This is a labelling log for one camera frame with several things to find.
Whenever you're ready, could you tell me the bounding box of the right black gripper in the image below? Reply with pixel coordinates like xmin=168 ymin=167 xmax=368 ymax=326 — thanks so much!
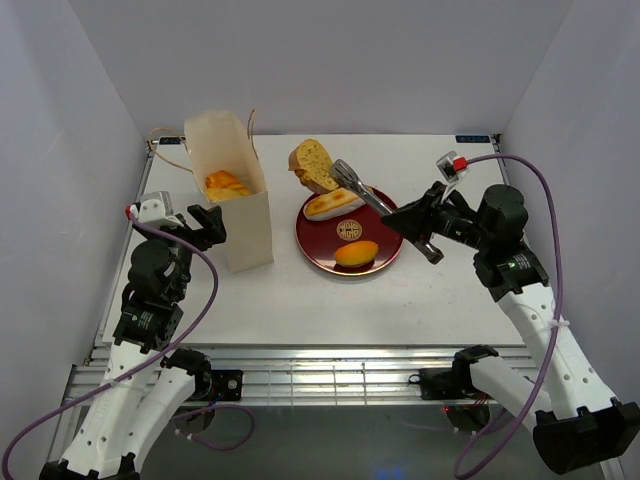
xmin=380 ymin=181 xmax=491 ymax=252

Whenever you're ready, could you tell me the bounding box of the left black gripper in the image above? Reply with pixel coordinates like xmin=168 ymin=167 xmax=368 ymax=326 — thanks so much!
xmin=134 ymin=204 xmax=226 ymax=300

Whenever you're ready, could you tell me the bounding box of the croissant bread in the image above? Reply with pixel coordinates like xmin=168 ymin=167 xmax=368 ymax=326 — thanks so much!
xmin=205 ymin=170 xmax=251 ymax=203

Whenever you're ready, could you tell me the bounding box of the herb speckled bread slice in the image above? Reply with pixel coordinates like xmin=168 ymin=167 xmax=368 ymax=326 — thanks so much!
xmin=288 ymin=139 xmax=339 ymax=194

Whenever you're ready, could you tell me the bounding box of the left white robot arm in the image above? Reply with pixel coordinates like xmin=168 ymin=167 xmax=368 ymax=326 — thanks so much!
xmin=40 ymin=202 xmax=227 ymax=479

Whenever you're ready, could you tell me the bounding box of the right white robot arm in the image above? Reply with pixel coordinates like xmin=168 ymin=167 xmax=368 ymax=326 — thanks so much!
xmin=382 ymin=182 xmax=639 ymax=474

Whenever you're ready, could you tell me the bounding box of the cream paper bag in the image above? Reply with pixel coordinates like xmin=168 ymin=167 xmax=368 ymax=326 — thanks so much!
xmin=149 ymin=108 xmax=276 ymax=274

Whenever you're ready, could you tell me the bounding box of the long white iced bread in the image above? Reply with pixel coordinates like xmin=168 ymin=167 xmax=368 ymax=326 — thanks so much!
xmin=303 ymin=187 xmax=366 ymax=222

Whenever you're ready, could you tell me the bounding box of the small orange sugared bun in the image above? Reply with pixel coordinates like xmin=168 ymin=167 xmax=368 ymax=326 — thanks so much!
xmin=334 ymin=240 xmax=379 ymax=269

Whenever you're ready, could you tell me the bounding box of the dark red round plate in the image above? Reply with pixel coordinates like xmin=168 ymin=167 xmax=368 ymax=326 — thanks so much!
xmin=295 ymin=206 xmax=403 ymax=277

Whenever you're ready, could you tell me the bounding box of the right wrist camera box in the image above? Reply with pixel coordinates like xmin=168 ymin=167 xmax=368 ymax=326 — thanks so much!
xmin=436 ymin=151 xmax=468 ymax=196

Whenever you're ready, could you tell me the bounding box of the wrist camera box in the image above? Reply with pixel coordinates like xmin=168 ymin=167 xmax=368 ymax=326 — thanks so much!
xmin=436 ymin=151 xmax=468 ymax=196
xmin=125 ymin=191 xmax=184 ymax=228

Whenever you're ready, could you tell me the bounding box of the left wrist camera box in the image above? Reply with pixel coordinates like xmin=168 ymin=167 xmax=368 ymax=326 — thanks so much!
xmin=125 ymin=191 xmax=184 ymax=228

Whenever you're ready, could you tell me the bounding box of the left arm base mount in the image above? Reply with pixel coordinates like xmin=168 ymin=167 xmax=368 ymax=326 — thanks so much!
xmin=191 ymin=369 xmax=244 ymax=402

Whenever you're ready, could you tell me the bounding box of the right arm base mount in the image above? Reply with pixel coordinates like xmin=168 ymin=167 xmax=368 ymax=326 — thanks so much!
xmin=407 ymin=368 xmax=491 ymax=401

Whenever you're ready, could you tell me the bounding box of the aluminium frame rail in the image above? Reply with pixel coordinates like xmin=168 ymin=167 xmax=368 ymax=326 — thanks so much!
xmin=59 ymin=344 xmax=601 ymax=406

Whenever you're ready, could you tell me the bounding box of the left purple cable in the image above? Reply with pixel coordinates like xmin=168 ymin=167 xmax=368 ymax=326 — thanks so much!
xmin=0 ymin=214 xmax=257 ymax=480

